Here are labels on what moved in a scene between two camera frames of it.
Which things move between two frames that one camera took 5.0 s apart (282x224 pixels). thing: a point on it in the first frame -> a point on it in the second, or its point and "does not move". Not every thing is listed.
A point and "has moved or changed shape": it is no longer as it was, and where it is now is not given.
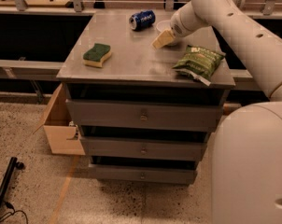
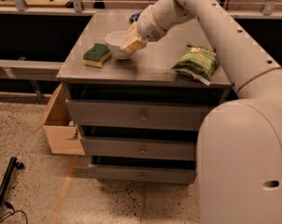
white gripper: [180, 26] -> [148, 27]
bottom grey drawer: [159, 174] does not move
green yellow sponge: [96, 55] does not move
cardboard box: [62, 135] does not move
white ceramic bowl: [162, 25] has moved or changed shape
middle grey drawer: [148, 148] does not move
